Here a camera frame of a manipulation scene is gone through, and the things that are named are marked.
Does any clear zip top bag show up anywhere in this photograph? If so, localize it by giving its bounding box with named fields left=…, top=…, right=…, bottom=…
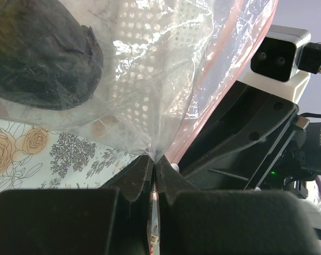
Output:
left=0, top=1, right=277, bottom=160

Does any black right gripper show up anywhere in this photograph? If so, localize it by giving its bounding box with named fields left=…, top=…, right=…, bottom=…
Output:
left=179, top=81, right=321, bottom=198

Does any white perforated plastic basket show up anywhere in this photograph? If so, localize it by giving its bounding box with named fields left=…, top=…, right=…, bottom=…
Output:
left=110, top=1, right=214, bottom=138

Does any dark brown chocolate cube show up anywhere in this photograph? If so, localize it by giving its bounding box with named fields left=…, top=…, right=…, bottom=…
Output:
left=0, top=1, right=103, bottom=111

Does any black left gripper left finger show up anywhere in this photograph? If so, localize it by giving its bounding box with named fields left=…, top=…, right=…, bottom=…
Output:
left=0, top=156, right=154, bottom=254

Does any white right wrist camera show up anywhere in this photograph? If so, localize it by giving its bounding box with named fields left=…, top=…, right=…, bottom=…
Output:
left=240, top=25, right=321, bottom=104

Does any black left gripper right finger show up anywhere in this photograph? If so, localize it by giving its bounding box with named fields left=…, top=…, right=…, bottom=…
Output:
left=155, top=158, right=321, bottom=254

